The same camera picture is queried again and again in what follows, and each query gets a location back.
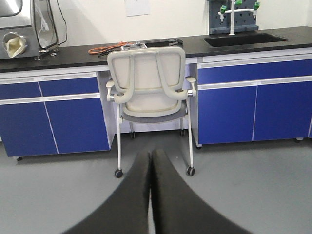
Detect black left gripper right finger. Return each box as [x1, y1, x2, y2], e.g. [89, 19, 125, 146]
[151, 149, 249, 234]

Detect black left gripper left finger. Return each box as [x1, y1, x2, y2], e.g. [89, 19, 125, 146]
[65, 151, 150, 234]

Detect beige mesh office chair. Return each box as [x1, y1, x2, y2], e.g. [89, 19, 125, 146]
[106, 43, 197, 178]

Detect blue lab cabinet run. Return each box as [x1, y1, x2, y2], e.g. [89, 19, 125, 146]
[0, 26, 312, 159]

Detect black lab sink basin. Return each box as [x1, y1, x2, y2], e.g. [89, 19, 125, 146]
[204, 33, 288, 47]

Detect stainless steel glove box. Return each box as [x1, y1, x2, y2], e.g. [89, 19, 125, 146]
[0, 0, 60, 60]

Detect white lab faucet green taps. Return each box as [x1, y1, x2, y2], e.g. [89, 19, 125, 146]
[218, 0, 260, 36]

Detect orange cable on counter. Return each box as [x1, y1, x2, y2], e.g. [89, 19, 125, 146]
[88, 41, 134, 56]

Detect white paper wall notice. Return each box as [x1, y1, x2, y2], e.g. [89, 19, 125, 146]
[124, 0, 151, 17]

